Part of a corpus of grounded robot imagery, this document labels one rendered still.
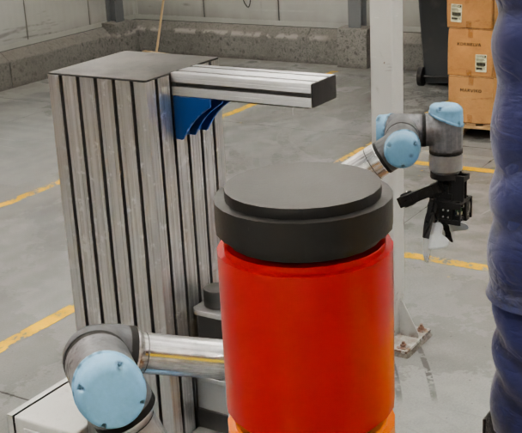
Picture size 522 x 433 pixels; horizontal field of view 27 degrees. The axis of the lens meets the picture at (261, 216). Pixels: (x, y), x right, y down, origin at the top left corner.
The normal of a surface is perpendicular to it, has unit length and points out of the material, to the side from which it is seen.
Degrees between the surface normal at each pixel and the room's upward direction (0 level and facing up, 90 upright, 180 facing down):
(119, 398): 83
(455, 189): 90
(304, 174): 0
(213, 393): 90
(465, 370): 0
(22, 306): 0
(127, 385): 84
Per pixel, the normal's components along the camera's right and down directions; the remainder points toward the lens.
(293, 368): -0.16, 0.33
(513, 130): -0.84, 0.19
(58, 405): -0.05, -0.94
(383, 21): -0.52, 0.30
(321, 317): 0.10, 0.32
